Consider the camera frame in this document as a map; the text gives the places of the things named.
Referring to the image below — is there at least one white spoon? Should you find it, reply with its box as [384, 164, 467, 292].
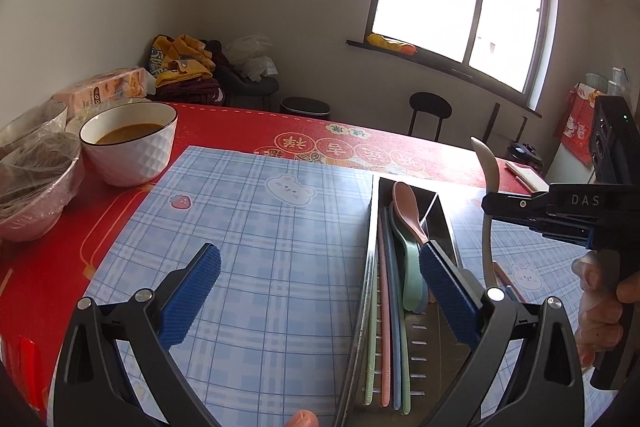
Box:
[471, 136, 500, 288]

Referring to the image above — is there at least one green chopstick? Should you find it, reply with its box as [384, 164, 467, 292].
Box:
[363, 265, 378, 407]
[397, 303, 411, 415]

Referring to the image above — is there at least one green spoon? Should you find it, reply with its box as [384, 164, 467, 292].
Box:
[390, 205, 426, 313]

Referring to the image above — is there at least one pink spoon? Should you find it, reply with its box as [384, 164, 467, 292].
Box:
[393, 181, 428, 247]

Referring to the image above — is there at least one right hand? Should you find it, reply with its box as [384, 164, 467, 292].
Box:
[572, 253, 640, 367]

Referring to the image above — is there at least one left hand fingertip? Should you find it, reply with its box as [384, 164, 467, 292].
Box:
[284, 410, 319, 427]

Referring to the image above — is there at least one white refrigerator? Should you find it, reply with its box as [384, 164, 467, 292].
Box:
[546, 124, 593, 183]

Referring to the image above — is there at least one red cloth on fridge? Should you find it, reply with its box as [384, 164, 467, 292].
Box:
[554, 82, 602, 167]

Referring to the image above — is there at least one black rice cooker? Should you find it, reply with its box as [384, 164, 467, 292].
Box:
[508, 142, 544, 173]

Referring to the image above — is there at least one long pink chopstick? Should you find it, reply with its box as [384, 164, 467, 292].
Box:
[492, 261, 512, 287]

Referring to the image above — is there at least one red table mat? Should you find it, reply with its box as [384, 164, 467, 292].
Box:
[0, 102, 551, 423]

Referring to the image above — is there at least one stainless steel utensil tray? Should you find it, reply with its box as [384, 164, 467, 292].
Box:
[333, 176, 470, 426]

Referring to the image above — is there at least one blue spoon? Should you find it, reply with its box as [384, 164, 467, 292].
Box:
[420, 280, 430, 309]

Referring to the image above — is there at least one black round stool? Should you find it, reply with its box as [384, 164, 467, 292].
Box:
[408, 92, 452, 142]

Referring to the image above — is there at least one plastic wrapped bowl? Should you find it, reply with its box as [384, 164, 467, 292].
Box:
[1, 100, 85, 243]

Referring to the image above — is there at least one white dimpled bowl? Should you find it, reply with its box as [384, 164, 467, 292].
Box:
[79, 102, 178, 187]

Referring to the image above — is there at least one yellow cloth on sill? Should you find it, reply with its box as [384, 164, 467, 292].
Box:
[366, 32, 416, 56]

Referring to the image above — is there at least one tissue pack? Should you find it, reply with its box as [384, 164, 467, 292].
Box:
[51, 67, 154, 118]

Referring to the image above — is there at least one pile of clothes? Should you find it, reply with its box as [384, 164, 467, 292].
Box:
[146, 35, 224, 105]

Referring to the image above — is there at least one white plastic bag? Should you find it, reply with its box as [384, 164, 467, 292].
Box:
[222, 34, 278, 82]

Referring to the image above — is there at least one dark wooden chair frame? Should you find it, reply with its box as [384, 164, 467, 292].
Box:
[482, 102, 528, 157]

